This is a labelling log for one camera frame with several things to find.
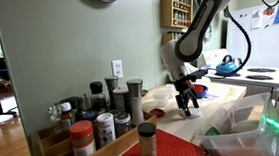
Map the lower wooden spice rack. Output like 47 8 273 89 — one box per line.
161 31 183 44

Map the upper wooden spice rack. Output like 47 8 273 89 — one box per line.
160 0 193 29

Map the transparent plastic bowl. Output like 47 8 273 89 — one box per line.
152 90 169 108

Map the white wall outlet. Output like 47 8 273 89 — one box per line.
111 59 123 79

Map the small red lid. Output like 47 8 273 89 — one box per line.
149 109 165 118

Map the wooden spice rack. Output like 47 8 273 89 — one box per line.
161 31 183 44
160 0 193 29

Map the spice jar black lid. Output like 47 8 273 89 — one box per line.
138 122 157 156

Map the blue kettle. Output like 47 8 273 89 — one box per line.
216 55 238 76

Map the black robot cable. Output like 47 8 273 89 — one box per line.
193 0 279 81

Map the steel pepper grinder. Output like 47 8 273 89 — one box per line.
127 79 145 125

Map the white spice shaker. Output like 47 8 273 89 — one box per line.
97 113 116 147

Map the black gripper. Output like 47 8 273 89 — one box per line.
174 69 207 115

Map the blue bowl with orange inside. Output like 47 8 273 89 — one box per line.
192 84 208 98

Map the clear plastic storage bin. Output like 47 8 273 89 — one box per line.
194 92 279 156

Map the white round lid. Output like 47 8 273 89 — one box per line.
179 108 203 119

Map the red silicone mat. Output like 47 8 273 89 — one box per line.
122 129 205 156

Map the wooden spice tray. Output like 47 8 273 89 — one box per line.
28 110 161 156

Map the white stove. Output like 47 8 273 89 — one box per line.
196 48 279 93

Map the spice jar red lid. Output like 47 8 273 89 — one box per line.
69 120 96 156

